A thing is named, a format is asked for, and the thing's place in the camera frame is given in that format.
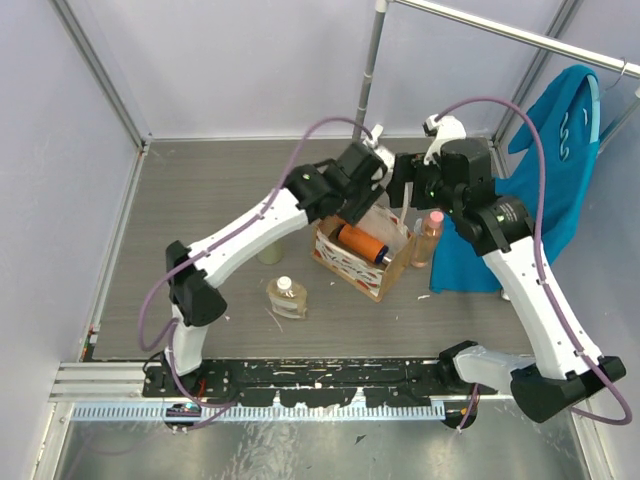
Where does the pink cap peach bottle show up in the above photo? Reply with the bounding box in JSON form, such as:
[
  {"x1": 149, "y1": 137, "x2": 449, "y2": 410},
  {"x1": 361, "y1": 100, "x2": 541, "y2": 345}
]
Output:
[{"x1": 411, "y1": 210, "x2": 445, "y2": 268}]

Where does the orange pump bottle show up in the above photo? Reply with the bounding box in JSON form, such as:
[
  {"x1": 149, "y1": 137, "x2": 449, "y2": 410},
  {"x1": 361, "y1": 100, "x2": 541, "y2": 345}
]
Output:
[{"x1": 337, "y1": 224, "x2": 389, "y2": 265}]

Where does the green bottle white cap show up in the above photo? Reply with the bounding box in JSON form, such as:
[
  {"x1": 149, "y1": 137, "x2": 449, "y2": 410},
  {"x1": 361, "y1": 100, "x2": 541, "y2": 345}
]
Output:
[{"x1": 256, "y1": 240, "x2": 284, "y2": 265}]

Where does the clear yellowish soap bottle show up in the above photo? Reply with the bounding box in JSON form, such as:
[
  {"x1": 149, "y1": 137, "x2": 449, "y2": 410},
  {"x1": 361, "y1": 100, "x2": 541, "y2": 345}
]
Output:
[{"x1": 266, "y1": 276, "x2": 308, "y2": 319}]

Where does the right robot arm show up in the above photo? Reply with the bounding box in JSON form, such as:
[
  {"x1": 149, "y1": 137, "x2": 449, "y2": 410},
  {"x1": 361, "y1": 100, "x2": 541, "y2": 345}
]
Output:
[{"x1": 386, "y1": 139, "x2": 626, "y2": 423}]

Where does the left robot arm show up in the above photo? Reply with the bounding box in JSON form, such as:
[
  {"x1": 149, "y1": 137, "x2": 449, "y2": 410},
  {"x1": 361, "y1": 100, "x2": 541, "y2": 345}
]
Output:
[{"x1": 164, "y1": 142, "x2": 395, "y2": 396}]

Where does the white rack base foot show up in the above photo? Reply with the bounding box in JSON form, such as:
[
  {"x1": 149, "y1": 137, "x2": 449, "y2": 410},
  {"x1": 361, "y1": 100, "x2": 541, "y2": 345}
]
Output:
[{"x1": 370, "y1": 124, "x2": 384, "y2": 144}]

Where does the teal blue t-shirt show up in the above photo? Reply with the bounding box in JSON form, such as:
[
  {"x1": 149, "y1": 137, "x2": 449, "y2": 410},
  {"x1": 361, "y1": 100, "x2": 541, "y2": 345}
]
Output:
[{"x1": 430, "y1": 65, "x2": 600, "y2": 293}]

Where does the light blue clothes hanger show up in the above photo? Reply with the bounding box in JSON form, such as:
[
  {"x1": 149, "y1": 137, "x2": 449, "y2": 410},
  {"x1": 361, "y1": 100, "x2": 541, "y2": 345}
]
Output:
[{"x1": 583, "y1": 71, "x2": 601, "y2": 143}]

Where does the horizontal metal rack bar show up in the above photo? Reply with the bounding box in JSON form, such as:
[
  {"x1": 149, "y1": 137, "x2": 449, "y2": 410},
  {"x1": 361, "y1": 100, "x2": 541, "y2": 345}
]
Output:
[{"x1": 398, "y1": 0, "x2": 639, "y2": 79}]

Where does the metal clothes rack pole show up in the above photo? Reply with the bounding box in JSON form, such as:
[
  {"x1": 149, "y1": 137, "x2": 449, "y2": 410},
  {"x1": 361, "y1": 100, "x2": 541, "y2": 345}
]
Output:
[{"x1": 352, "y1": 0, "x2": 389, "y2": 140}]

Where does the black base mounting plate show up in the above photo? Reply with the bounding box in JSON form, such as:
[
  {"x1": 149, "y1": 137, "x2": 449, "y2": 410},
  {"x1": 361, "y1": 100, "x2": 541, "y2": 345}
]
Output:
[{"x1": 142, "y1": 355, "x2": 499, "y2": 407}]

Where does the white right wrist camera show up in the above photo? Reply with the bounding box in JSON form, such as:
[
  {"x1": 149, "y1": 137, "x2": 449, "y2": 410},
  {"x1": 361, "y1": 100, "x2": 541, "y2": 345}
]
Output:
[{"x1": 423, "y1": 115, "x2": 467, "y2": 165}]

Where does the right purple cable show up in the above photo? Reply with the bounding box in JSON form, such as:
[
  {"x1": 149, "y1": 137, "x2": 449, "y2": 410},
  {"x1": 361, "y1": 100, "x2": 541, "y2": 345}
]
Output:
[{"x1": 429, "y1": 96, "x2": 634, "y2": 431}]

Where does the purple cable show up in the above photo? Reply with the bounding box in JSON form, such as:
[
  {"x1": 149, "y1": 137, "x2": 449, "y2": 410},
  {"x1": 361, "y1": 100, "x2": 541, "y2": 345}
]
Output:
[
  {"x1": 137, "y1": 116, "x2": 376, "y2": 431},
  {"x1": 429, "y1": 96, "x2": 634, "y2": 431}
]

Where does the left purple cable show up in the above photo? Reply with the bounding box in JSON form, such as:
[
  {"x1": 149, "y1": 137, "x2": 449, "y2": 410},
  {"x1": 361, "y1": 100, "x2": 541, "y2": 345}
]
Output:
[{"x1": 137, "y1": 116, "x2": 376, "y2": 431}]

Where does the white slotted cable duct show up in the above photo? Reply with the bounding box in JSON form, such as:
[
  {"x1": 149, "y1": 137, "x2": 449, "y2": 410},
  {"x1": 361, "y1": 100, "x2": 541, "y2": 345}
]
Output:
[{"x1": 71, "y1": 401, "x2": 446, "y2": 423}]

